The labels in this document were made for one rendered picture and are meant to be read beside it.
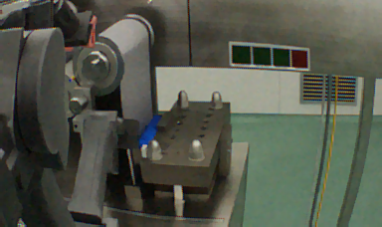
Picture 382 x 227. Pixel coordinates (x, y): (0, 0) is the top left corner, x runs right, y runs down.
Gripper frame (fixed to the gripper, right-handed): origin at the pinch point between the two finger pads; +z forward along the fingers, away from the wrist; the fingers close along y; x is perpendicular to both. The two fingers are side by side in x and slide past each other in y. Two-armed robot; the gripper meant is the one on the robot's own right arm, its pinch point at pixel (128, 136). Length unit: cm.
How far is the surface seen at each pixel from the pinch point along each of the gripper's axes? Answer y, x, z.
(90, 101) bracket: -7.4, 6.8, -10.0
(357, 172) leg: 74, -10, 59
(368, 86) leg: 73, 23, 41
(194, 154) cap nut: 16.4, -3.3, -2.0
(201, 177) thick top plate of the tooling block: 18.3, -8.7, -1.6
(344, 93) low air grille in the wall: 100, 60, 268
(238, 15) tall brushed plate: 23.6, 35.8, 15.1
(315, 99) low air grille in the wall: 69, 54, 271
